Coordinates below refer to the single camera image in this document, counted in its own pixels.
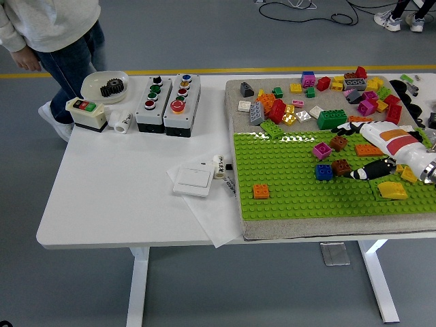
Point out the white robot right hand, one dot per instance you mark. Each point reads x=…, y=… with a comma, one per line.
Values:
x=391, y=146

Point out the person's right hand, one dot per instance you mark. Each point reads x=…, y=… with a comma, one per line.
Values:
x=27, y=60

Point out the brown two-by-two brick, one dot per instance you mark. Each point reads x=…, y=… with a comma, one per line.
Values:
x=338, y=143
x=340, y=167

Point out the magenta two-by-two brick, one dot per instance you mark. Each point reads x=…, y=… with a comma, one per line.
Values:
x=322, y=150

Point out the blue two-by-two brick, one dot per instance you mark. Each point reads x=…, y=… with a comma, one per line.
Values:
x=323, y=172

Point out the green studded baseplate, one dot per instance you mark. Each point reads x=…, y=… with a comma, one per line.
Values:
x=255, y=160

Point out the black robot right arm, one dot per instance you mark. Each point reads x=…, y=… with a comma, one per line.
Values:
x=431, y=173

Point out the yellow two-by-two brick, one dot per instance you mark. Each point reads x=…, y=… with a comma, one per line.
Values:
x=399, y=168
x=408, y=173
x=295, y=88

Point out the black brick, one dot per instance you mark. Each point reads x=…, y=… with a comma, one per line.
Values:
x=413, y=134

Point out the orange two-by-four brick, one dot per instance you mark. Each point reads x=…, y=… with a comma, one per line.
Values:
x=357, y=119
x=366, y=150

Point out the red two-by-four brick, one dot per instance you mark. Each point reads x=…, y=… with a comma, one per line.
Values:
x=394, y=115

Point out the small black part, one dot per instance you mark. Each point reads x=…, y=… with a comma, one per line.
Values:
x=420, y=121

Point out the yellow small brick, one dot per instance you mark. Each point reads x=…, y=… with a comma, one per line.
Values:
x=338, y=79
x=381, y=106
x=337, y=86

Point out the clear plastic bag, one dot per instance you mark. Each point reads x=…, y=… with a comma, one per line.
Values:
x=432, y=134

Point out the green square plate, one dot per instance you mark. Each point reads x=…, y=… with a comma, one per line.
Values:
x=373, y=185

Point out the yellow curved slope brick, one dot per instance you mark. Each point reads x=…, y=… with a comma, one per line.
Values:
x=391, y=190

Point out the large magenta brick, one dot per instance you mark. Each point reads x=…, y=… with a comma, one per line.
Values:
x=366, y=108

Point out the red two-by-two brick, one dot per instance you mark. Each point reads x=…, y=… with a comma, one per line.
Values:
x=391, y=99
x=323, y=83

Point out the person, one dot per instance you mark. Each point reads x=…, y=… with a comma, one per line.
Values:
x=388, y=20
x=51, y=20

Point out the small black box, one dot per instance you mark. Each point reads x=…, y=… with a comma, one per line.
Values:
x=432, y=121

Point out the lime green brick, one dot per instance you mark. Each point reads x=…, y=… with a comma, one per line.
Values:
x=384, y=92

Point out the grey metal part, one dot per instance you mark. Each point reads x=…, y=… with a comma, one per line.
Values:
x=412, y=88

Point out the large tall green brick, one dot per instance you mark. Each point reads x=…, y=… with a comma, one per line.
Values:
x=332, y=121

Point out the yellow brick pile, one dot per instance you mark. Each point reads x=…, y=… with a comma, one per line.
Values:
x=374, y=83

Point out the white plastic dish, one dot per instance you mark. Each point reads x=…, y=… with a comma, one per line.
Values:
x=92, y=85

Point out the small green piece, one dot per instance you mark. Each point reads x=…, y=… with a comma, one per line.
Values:
x=406, y=78

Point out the small pink brick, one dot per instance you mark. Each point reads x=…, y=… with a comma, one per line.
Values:
x=347, y=92

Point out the grey brick with rings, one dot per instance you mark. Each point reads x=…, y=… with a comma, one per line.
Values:
x=354, y=84

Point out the red slope brick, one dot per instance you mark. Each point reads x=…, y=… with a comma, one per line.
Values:
x=361, y=73

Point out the small brown brick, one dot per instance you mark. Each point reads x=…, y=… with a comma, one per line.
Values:
x=349, y=75

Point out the white square tile brick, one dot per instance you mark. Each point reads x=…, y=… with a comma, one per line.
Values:
x=316, y=111
x=244, y=106
x=303, y=116

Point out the black metal gear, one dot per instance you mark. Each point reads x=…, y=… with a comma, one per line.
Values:
x=111, y=89

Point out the small green brick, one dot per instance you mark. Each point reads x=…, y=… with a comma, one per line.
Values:
x=310, y=92
x=278, y=92

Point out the small pink flat piece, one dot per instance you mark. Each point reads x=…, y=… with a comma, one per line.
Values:
x=298, y=103

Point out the clear yellow brick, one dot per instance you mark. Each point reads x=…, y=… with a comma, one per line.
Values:
x=289, y=109
x=289, y=119

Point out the white pipe tee fitting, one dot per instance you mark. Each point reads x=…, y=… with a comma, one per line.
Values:
x=122, y=123

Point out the large red brick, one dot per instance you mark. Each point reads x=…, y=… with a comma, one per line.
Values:
x=277, y=111

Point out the green two-by-four plate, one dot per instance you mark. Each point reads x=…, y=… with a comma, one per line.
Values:
x=272, y=128

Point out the metal floor plate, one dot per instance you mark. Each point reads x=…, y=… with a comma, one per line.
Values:
x=334, y=253

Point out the grey four-button control box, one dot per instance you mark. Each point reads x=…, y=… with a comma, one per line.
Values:
x=147, y=116

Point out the orange brick cluster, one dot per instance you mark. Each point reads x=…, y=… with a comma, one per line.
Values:
x=265, y=99

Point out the white table leg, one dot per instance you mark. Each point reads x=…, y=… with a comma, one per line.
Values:
x=138, y=289
x=377, y=282

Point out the orange two-by-two brick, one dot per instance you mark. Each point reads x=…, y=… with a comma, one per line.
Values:
x=261, y=191

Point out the light grey two-by-four brick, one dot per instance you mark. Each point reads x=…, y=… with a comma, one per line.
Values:
x=256, y=114

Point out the tiny yellow brick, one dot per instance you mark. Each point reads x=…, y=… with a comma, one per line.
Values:
x=261, y=93

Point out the grey-brown mat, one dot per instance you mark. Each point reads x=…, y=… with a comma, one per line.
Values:
x=272, y=228

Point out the dark grey slope brick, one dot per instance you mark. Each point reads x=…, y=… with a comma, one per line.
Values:
x=246, y=89

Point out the white printed label strip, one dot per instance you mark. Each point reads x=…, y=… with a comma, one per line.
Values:
x=231, y=185

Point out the grey emergency-stop control box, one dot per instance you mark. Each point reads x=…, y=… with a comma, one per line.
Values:
x=190, y=102

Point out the white paper sheet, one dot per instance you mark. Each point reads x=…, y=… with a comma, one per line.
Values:
x=214, y=221

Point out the cream red-green switch box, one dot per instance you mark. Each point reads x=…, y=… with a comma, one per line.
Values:
x=89, y=119

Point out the white wall switch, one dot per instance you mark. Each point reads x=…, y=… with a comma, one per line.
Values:
x=192, y=180

